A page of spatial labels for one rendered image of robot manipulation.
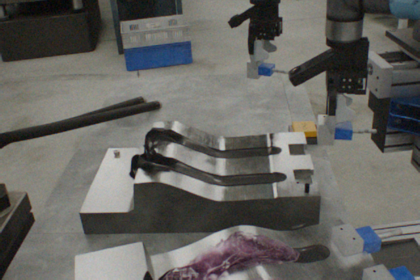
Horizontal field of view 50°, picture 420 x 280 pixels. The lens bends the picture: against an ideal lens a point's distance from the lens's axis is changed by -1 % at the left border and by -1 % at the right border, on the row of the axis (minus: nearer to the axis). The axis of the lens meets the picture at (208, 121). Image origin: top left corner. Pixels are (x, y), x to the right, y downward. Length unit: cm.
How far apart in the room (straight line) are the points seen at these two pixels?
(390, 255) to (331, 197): 79
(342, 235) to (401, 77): 59
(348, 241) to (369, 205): 155
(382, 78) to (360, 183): 131
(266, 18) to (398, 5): 55
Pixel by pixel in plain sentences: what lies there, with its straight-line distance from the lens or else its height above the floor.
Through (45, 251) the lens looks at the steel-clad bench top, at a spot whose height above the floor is 80.
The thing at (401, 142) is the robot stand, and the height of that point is 76.
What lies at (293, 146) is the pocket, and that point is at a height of 88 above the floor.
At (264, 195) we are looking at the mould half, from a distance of 94.
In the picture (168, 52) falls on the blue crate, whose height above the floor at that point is 13.
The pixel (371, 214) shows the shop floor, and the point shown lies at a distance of 235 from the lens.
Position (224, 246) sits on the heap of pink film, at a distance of 79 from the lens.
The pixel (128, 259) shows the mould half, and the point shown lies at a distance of 80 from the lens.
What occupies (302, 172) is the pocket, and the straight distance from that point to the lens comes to 102.
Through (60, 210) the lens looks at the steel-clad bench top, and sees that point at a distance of 114.
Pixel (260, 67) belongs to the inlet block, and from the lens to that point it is 141.
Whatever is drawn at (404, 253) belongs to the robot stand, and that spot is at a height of 21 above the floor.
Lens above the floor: 145
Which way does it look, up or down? 28 degrees down
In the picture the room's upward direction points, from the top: 4 degrees counter-clockwise
